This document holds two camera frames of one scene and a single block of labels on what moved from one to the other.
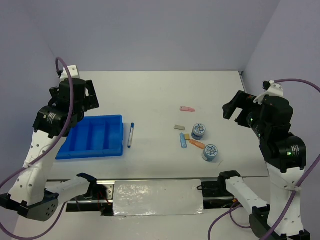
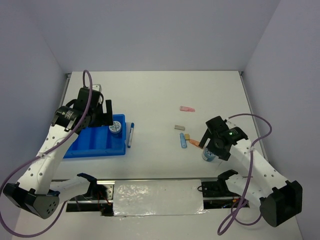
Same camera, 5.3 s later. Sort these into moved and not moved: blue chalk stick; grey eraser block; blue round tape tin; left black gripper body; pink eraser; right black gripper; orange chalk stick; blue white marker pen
Moved: blue round tape tin; right black gripper; left black gripper body
Not moved: orange chalk stick; blue white marker pen; blue chalk stick; grey eraser block; pink eraser
